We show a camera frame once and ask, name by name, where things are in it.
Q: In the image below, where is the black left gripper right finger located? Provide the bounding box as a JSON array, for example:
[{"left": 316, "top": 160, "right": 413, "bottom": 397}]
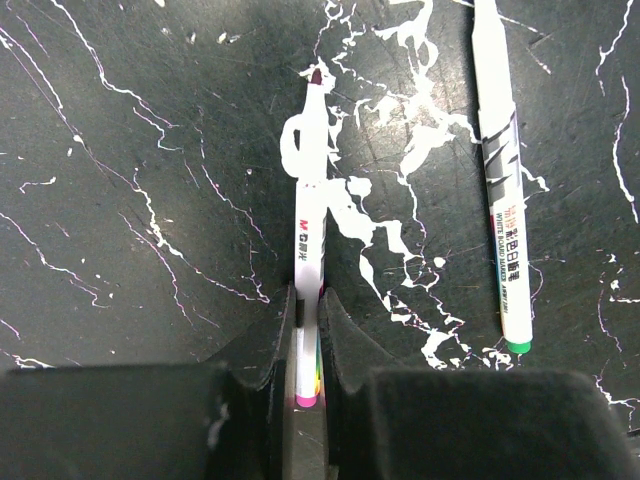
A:
[{"left": 319, "top": 290, "right": 639, "bottom": 479}]

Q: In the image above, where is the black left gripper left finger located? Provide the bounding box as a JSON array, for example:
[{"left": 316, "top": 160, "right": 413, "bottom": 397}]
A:
[{"left": 1, "top": 287, "right": 296, "bottom": 479}]

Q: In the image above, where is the purple white pen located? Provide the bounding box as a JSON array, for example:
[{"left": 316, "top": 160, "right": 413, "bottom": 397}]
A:
[{"left": 294, "top": 68, "right": 328, "bottom": 408}]

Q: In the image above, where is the green tipped white pen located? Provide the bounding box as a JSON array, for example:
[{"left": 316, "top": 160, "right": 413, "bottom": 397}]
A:
[{"left": 471, "top": 0, "right": 533, "bottom": 354}]

